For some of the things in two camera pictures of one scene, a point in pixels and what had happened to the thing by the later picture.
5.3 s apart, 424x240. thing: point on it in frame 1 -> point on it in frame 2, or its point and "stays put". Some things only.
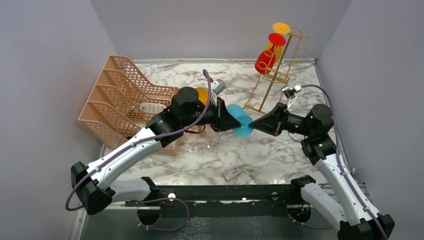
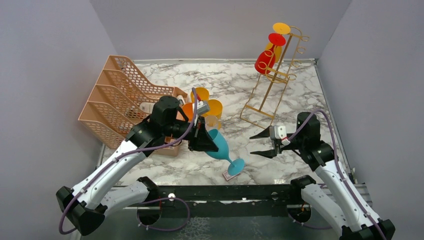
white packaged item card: x=152 y=107 stays put
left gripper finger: x=227 y=121 -> x=206 y=143
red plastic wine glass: x=265 y=62 stays put
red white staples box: x=231 y=173 stays put
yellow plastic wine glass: x=203 y=95 stays put
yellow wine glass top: x=282 y=28 stays put
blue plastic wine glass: x=238 y=111 -> x=235 y=169
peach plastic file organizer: x=122 y=105 stays put
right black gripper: x=273 y=122 -> x=268 y=153
